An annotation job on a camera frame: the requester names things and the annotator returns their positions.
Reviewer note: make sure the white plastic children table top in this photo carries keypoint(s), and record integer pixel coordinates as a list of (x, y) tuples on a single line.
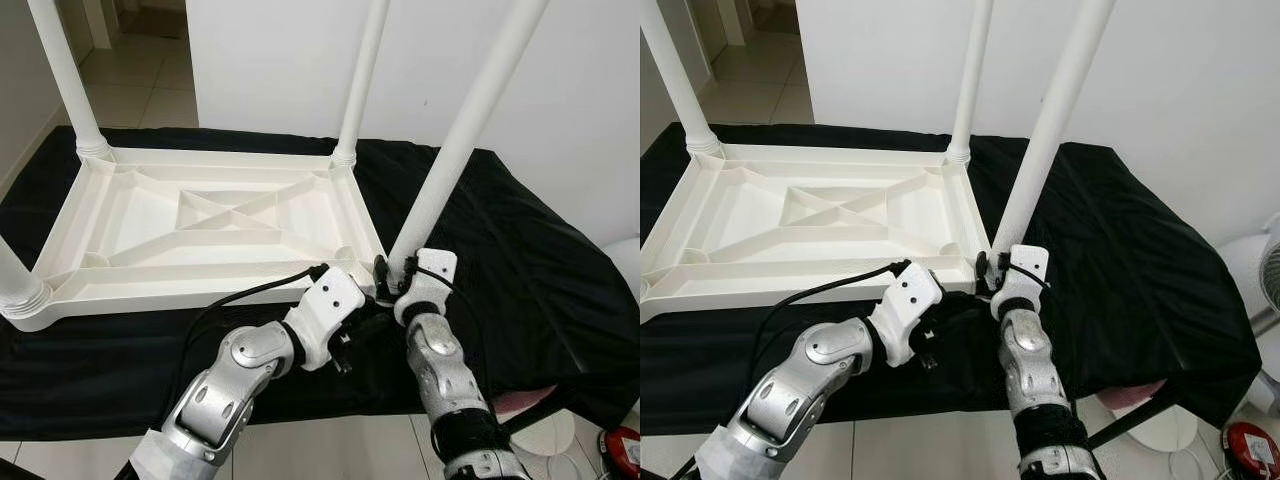
[(100, 230), (720, 230)]

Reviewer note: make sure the white door frame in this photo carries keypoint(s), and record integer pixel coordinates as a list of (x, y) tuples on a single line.
[(725, 20), (98, 25)]

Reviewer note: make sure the red round floor device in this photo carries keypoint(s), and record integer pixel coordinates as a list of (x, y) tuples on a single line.
[(622, 450), (1252, 448)]

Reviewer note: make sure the black table cloth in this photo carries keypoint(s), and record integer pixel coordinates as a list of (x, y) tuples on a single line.
[(1150, 270), (540, 260)]

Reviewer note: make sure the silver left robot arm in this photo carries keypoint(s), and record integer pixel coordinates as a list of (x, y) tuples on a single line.
[(830, 355), (240, 360)]

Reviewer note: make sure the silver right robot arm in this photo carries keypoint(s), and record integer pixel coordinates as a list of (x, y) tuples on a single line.
[(1030, 355), (440, 360)]

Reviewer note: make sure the pink rounded object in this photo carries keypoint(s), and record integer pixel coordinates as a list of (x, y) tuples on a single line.
[(525, 400), (1130, 392)]

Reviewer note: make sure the black metal table leg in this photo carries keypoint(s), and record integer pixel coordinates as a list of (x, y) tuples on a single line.
[(540, 415), (1125, 425)]

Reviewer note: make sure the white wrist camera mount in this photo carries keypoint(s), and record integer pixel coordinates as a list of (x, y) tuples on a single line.
[(330, 300), (435, 265), (1028, 262), (915, 295)]

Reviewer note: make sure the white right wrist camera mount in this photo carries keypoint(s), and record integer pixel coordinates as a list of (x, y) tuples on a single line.
[(435, 265), (1028, 262)]

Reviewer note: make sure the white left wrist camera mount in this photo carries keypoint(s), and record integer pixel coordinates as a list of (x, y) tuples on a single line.
[(330, 300), (915, 295)]

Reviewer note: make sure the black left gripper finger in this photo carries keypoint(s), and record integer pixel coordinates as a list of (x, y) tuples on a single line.
[(965, 312), (375, 315)]

